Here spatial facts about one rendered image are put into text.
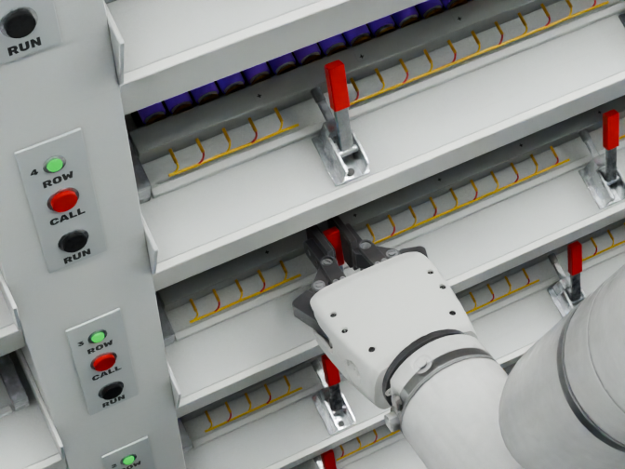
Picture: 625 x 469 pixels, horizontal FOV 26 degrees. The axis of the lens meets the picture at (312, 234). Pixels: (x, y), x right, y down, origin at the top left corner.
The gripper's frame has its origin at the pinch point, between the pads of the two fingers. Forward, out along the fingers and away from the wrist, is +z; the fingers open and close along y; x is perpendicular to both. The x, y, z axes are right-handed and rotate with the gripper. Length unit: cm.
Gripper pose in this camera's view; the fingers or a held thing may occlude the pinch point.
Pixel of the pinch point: (332, 245)
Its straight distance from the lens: 108.0
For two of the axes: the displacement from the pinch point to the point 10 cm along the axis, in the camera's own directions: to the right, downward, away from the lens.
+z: -4.5, -5.9, 6.7
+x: -0.9, -7.1, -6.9
